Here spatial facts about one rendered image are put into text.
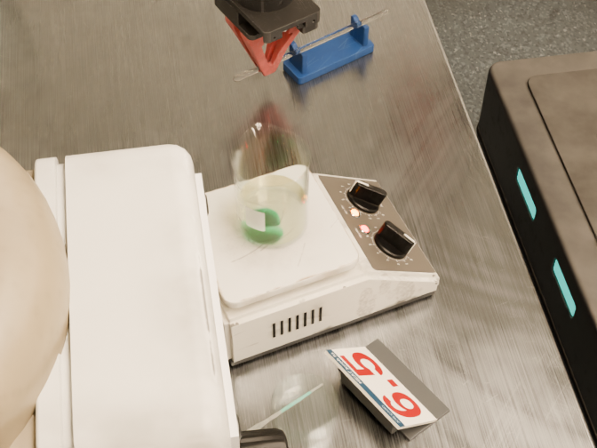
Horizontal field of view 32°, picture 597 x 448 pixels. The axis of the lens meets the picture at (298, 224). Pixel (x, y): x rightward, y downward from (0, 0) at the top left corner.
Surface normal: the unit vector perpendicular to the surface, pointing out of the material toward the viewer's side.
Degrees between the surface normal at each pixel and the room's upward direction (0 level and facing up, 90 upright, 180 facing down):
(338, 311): 90
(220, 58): 0
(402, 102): 0
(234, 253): 0
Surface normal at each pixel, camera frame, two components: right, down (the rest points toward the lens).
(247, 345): 0.40, 0.71
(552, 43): 0.00, -0.64
